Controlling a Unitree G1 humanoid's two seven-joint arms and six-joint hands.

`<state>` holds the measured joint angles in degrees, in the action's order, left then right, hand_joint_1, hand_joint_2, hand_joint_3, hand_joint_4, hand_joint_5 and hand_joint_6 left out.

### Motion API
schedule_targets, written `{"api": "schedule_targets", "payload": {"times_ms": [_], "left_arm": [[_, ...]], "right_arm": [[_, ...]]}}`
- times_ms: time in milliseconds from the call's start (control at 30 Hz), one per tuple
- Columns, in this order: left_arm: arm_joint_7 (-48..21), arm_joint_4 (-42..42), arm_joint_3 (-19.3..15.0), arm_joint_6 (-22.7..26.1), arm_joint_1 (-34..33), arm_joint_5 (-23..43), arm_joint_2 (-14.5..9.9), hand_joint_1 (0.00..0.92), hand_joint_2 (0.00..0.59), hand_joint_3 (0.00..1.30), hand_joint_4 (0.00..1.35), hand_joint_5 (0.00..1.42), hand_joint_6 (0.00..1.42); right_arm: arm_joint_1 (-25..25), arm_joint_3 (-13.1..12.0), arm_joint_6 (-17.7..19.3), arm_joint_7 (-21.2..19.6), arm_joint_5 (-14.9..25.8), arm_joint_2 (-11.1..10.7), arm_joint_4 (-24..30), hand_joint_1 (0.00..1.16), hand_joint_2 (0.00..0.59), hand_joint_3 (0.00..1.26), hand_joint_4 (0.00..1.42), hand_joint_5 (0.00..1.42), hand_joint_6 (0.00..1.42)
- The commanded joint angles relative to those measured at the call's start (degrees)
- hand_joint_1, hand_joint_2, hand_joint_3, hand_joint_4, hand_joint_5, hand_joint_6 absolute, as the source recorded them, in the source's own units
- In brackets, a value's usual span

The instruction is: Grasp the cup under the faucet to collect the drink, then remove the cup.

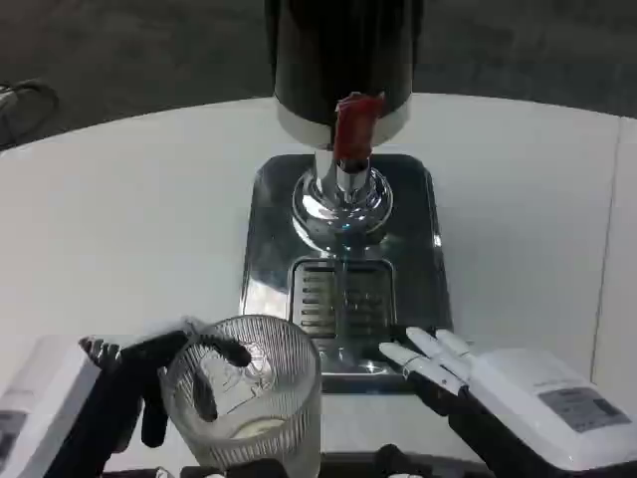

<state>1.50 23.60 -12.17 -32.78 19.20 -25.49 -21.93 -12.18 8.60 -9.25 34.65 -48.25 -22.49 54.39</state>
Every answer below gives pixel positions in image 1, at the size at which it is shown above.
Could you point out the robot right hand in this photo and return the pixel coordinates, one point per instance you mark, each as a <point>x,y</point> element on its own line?
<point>512,398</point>

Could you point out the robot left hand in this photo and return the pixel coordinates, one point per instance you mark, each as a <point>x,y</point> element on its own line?
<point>109,388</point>

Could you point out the clear ribbed glass cup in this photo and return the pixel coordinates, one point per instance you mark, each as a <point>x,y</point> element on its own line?
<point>269,398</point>

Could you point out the steel drip tray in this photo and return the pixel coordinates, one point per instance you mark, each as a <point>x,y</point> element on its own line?
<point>418,259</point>

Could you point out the slotted drip tray grid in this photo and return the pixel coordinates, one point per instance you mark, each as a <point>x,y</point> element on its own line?
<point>368,304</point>

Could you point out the black drink dispenser chrome base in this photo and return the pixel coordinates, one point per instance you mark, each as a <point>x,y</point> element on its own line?
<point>343,50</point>

